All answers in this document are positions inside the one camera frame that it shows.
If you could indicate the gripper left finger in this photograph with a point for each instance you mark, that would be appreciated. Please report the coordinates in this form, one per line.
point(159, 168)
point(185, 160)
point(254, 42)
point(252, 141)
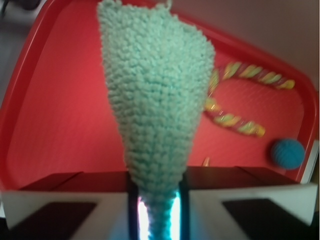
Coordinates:
point(73, 206)

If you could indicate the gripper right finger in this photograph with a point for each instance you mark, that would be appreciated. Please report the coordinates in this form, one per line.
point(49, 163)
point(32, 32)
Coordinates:
point(245, 203)

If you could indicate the light blue cloth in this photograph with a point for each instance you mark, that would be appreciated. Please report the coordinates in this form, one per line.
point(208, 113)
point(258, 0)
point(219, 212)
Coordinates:
point(157, 71)

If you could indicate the blue dimpled ball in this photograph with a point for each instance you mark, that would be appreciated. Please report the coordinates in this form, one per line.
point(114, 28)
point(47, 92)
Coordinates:
point(287, 153)

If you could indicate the red plastic tray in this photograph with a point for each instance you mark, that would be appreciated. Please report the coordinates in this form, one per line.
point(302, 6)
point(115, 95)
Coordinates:
point(56, 118)

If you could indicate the multicolour rope toy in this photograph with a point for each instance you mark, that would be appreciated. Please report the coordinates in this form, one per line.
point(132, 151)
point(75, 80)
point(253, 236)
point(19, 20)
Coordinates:
point(225, 100)

